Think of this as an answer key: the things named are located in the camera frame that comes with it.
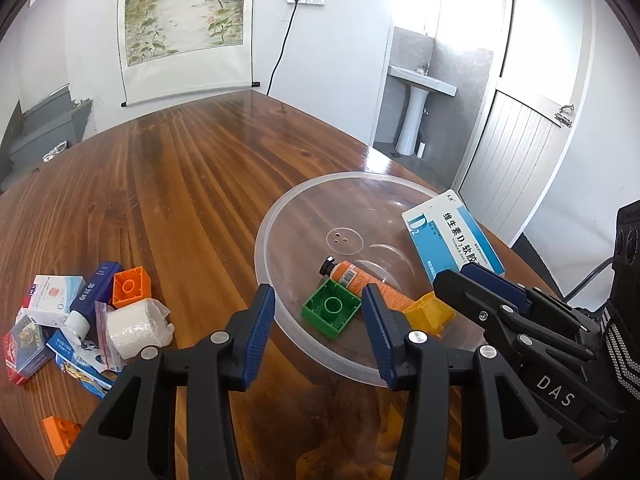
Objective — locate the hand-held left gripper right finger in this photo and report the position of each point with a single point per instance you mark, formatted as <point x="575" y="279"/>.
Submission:
<point x="377" y="330"/>

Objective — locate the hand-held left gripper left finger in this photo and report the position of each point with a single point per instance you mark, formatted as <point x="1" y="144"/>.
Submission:
<point x="260" y="330"/>

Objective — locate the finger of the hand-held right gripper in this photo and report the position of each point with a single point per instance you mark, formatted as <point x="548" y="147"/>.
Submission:
<point x="465" y="292"/>
<point x="492" y="282"/>

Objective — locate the blue white medicine box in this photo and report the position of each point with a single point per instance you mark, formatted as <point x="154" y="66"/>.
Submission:
<point x="450" y="230"/>

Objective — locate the clear plastic bowl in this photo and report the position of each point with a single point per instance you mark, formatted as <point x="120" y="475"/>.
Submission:
<point x="350" y="210"/>

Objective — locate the white bandage roll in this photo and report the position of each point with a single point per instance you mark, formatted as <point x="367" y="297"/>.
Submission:
<point x="132" y="327"/>

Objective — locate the orange square toy brick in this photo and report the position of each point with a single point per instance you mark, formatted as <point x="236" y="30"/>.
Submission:
<point x="131" y="287"/>

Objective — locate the dark blue bottle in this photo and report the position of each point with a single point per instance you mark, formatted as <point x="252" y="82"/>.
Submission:
<point x="97" y="290"/>

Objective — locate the blue white sachet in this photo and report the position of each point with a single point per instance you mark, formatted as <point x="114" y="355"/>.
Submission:
<point x="62" y="342"/>

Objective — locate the small white box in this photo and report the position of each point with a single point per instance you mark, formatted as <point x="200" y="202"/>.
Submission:
<point x="50" y="297"/>

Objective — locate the red playing card box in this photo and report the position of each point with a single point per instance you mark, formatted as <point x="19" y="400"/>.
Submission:
<point x="27" y="350"/>

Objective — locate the wooden desktop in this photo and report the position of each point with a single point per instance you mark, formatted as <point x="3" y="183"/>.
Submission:
<point x="200" y="185"/>

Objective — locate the yellow toy brick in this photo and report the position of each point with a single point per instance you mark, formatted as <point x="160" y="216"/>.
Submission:
<point x="430" y="312"/>

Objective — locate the green toy brick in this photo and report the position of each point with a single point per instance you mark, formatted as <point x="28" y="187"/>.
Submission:
<point x="325" y="317"/>

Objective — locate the orange ointment tube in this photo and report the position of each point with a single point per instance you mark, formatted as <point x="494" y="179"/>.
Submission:
<point x="350" y="275"/>

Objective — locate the white door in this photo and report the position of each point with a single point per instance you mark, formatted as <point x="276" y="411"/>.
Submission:
<point x="505" y="160"/>

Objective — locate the metal door latch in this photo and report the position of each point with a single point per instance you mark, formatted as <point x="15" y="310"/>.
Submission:
<point x="565" y="117"/>

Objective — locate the blue gold foil packet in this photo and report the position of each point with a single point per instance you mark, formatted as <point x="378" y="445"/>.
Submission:
<point x="85" y="380"/>

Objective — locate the crumpled foil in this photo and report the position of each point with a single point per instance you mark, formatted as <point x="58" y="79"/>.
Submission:
<point x="57" y="151"/>

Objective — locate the white pedestal sink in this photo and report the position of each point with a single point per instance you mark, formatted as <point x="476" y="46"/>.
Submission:
<point x="415" y="105"/>

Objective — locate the wall scroll painting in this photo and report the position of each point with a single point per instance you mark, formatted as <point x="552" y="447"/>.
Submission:
<point x="185" y="20"/>

